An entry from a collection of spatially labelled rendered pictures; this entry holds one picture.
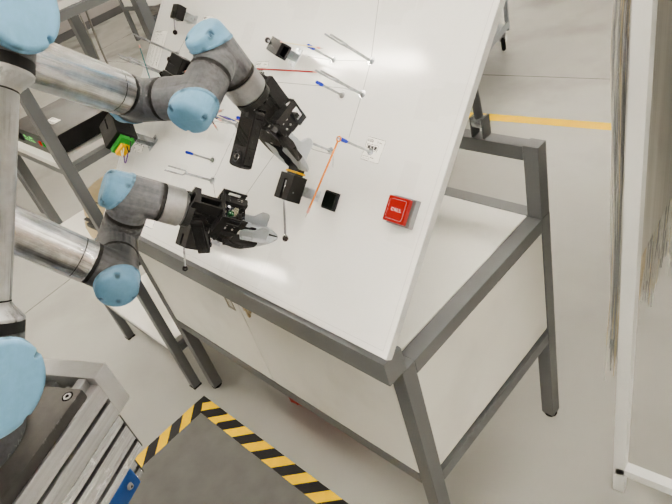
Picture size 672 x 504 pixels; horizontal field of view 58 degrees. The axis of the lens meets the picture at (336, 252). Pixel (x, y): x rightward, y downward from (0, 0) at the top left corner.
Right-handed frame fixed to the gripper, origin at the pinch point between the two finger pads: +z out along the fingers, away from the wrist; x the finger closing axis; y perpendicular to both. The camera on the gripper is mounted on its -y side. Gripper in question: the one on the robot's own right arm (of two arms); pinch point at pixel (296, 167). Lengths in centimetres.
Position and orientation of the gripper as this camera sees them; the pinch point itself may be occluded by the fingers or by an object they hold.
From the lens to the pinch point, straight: 130.2
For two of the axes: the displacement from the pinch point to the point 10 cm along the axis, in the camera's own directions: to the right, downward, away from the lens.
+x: -7.0, -3.0, 6.5
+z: 4.5, 5.2, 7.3
